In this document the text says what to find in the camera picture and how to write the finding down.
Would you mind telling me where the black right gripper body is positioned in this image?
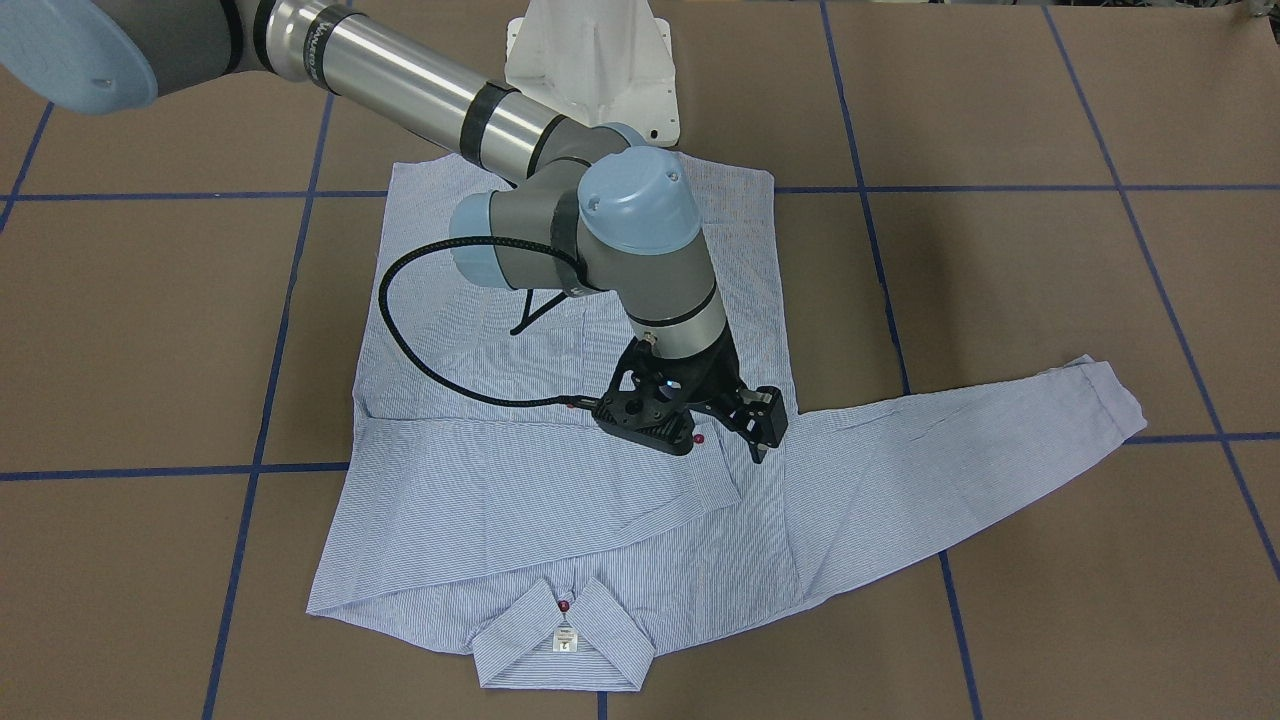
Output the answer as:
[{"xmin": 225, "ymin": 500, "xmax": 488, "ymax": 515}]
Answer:
[{"xmin": 682, "ymin": 331, "xmax": 788, "ymax": 448}]

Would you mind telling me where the light blue striped shirt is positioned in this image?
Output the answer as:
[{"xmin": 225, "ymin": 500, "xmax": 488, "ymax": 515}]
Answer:
[{"xmin": 307, "ymin": 152, "xmax": 1147, "ymax": 692}]

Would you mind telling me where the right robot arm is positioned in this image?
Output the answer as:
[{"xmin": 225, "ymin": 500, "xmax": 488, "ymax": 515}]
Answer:
[{"xmin": 3, "ymin": 1, "xmax": 788, "ymax": 464}]

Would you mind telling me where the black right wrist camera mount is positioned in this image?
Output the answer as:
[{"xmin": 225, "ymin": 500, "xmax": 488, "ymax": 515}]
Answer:
[{"xmin": 590, "ymin": 340, "xmax": 695, "ymax": 456}]

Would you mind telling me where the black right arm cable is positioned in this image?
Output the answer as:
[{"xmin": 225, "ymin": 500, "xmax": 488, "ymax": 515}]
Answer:
[{"xmin": 378, "ymin": 236, "xmax": 602, "ymax": 407}]

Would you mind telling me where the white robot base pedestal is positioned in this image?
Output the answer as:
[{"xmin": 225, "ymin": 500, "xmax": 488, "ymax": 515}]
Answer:
[{"xmin": 504, "ymin": 1, "xmax": 682, "ymax": 149}]

